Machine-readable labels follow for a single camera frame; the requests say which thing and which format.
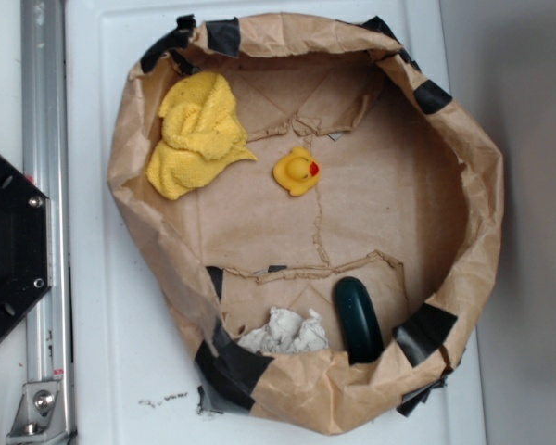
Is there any aluminium extrusion rail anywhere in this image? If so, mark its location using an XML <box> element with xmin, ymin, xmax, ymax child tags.
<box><xmin>20</xmin><ymin>1</ymin><xmax>77</xmax><ymax>444</ymax></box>

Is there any black hexagonal base plate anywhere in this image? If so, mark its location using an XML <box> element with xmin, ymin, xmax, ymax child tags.
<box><xmin>0</xmin><ymin>154</ymin><xmax>51</xmax><ymax>343</ymax></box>

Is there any dark green curved object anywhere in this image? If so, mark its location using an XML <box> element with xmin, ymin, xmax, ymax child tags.
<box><xmin>334</xmin><ymin>276</ymin><xmax>385</xmax><ymax>364</ymax></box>

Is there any brown paper bag bin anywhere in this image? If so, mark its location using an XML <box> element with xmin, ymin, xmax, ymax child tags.
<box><xmin>107</xmin><ymin>13</ymin><xmax>504</xmax><ymax>434</ymax></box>

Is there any crumpled white paper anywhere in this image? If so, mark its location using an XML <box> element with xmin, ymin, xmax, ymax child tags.
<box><xmin>237</xmin><ymin>306</ymin><xmax>329</xmax><ymax>354</ymax></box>

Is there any yellow microfiber cloth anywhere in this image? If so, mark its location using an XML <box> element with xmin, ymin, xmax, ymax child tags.
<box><xmin>145</xmin><ymin>72</ymin><xmax>257</xmax><ymax>200</ymax></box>

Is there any metal corner bracket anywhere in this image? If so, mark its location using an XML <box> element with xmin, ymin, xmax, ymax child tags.
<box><xmin>6</xmin><ymin>380</ymin><xmax>70</xmax><ymax>444</ymax></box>

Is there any yellow rubber duck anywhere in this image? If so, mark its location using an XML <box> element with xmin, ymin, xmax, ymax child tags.
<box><xmin>272</xmin><ymin>146</ymin><xmax>321</xmax><ymax>197</ymax></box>

